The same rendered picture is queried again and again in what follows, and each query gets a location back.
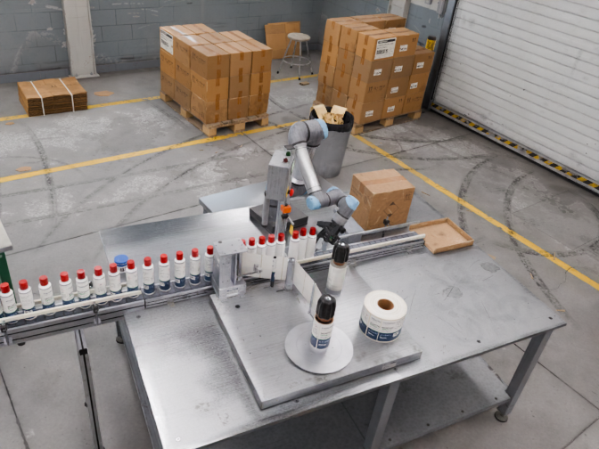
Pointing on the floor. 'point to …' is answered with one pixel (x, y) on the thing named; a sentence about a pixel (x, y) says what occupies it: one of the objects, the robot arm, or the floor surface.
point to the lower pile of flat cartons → (52, 96)
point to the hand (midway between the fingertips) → (315, 248)
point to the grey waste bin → (331, 154)
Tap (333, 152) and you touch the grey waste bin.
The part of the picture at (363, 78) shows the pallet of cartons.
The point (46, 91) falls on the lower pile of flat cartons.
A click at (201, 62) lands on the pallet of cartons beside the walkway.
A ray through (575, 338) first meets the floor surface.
